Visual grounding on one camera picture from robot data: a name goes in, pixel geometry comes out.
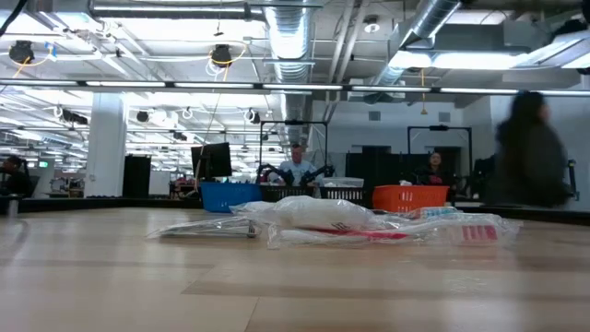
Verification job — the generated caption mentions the yellow hanging cord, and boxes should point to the yellow hanging cord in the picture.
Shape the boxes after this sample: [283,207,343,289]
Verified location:
[419,68,428,116]

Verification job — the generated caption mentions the black plastic bin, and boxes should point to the black plastic bin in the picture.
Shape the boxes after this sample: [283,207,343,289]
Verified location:
[317,184,370,207]
[260,184,319,203]

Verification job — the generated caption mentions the black hanging cable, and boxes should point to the black hanging cable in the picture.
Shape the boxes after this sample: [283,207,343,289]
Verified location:
[0,0,29,38]

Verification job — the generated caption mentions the white square pillar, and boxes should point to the white square pillar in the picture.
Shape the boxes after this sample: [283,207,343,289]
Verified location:
[84,91,129,198]

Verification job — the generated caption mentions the black computer monitor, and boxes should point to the black computer monitor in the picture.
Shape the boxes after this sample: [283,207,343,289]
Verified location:
[191,141,233,180]

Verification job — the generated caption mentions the black partition panel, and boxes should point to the black partition panel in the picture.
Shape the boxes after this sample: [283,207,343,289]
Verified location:
[345,151,462,193]

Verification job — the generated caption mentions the person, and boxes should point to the person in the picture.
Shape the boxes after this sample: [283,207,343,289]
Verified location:
[488,90,571,208]
[0,155,33,197]
[276,143,320,185]
[414,151,455,187]

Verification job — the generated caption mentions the black ceiling spotlight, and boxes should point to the black ceiling spotlight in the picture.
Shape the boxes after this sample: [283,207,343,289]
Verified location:
[8,40,36,65]
[210,43,234,68]

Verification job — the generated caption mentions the black aluminium table frame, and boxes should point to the black aluminium table frame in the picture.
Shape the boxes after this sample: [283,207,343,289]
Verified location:
[18,196,590,227]

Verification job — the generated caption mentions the blue plastic bin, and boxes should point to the blue plastic bin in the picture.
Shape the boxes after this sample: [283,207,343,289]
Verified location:
[200,181,264,214]

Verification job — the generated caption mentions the orange plastic bin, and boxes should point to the orange plastic bin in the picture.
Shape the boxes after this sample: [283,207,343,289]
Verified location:
[372,184,451,214]

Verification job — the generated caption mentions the bagged red toothbrush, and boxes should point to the bagged red toothbrush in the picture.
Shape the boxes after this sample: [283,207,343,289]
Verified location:
[266,219,522,250]

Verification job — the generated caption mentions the long ceiling light bar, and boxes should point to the long ceiling light bar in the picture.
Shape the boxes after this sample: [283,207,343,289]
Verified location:
[0,78,590,97]

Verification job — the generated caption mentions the black cabinet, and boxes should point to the black cabinet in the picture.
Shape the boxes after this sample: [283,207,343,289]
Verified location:
[122,154,152,199]

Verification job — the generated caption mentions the bagged white cotton pads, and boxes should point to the bagged white cotton pads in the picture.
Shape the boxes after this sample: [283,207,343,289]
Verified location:
[230,196,386,231]

